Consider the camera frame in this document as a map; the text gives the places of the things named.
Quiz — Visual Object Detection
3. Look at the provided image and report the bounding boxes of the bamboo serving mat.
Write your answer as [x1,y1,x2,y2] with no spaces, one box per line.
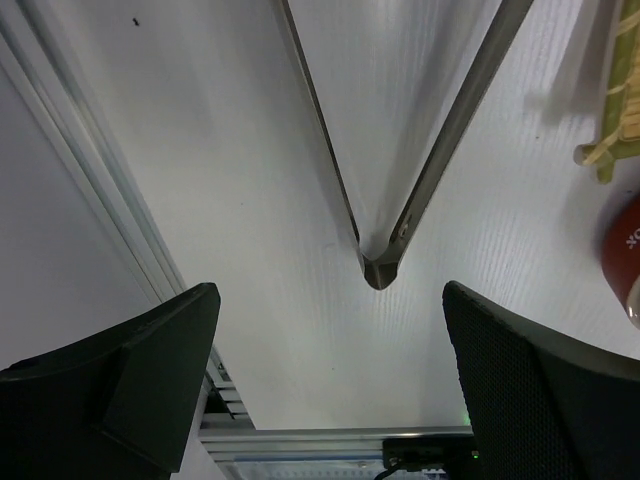
[577,1,639,184]

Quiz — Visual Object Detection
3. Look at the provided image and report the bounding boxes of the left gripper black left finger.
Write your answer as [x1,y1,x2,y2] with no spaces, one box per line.
[1,283,221,479]

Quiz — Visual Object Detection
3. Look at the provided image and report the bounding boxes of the steel tongs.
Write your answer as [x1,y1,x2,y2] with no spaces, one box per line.
[276,1,531,291]

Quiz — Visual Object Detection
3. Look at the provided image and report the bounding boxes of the left steel bowl red base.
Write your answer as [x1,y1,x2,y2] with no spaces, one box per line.
[601,195,639,328]

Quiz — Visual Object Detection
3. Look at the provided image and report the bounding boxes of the aluminium front frame rail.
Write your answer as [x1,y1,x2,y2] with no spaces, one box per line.
[199,422,474,479]

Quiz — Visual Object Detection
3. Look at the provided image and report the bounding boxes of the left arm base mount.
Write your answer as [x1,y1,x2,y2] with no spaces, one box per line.
[376,435,484,480]

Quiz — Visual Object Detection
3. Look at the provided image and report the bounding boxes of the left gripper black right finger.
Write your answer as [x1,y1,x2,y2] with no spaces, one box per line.
[442,281,639,479]

